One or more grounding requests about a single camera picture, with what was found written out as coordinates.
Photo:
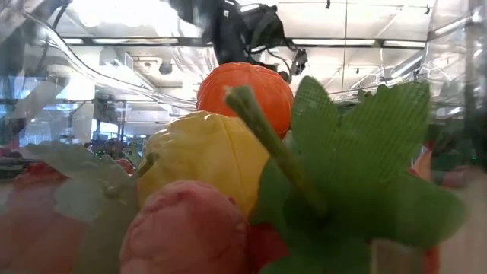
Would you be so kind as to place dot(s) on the orange ribbed mandarin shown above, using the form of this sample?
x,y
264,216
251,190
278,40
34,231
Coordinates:
x,y
243,95

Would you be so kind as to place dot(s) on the yellow fruit with green end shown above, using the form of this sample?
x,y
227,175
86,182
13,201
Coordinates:
x,y
205,160

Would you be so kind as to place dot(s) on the red strawberry with green leaves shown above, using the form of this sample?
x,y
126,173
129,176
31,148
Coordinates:
x,y
361,160
38,228

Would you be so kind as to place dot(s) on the clear plastic storage container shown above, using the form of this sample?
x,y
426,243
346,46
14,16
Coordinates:
x,y
57,95

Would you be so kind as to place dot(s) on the pink wrinkled fruit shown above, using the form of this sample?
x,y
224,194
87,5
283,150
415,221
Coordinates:
x,y
186,232

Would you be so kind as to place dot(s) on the black ceiling spotlight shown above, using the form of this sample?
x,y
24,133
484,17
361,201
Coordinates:
x,y
165,67

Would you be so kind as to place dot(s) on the long ceiling light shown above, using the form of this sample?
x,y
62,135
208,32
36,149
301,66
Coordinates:
x,y
331,42

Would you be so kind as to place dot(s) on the black overhead camera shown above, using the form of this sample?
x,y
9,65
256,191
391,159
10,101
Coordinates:
x,y
299,61

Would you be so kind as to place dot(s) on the white ceiling air duct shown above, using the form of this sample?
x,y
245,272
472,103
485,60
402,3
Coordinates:
x,y
129,76

